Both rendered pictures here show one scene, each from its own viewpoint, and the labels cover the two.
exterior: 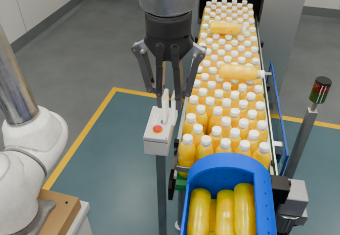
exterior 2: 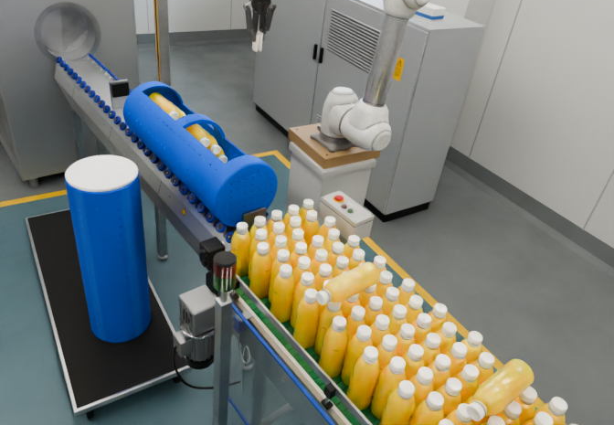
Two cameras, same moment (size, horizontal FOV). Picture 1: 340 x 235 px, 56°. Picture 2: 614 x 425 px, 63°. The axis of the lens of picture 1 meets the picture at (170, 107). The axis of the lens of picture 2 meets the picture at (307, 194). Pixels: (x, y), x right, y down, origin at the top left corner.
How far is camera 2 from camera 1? 2.28 m
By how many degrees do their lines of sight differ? 93
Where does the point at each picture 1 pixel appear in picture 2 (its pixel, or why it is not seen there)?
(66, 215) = (318, 151)
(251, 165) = (231, 164)
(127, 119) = not seen: outside the picture
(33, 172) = (336, 112)
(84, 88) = not seen: outside the picture
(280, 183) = (211, 243)
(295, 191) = (196, 295)
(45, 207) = (330, 144)
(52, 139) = (353, 121)
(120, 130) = not seen: outside the picture
